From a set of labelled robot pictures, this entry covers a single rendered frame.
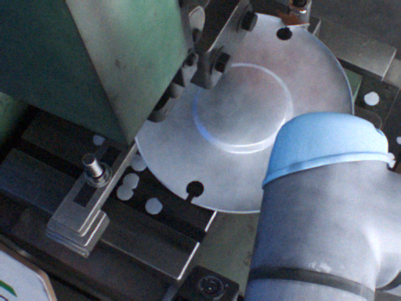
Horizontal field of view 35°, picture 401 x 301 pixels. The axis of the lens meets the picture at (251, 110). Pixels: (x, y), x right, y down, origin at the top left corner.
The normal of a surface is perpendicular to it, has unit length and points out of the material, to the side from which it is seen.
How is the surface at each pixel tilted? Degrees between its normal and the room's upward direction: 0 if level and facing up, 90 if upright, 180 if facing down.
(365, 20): 0
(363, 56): 0
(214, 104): 0
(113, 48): 90
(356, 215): 25
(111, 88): 90
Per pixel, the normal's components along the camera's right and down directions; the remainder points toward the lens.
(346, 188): 0.27, -0.38
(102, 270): 0.00, -0.44
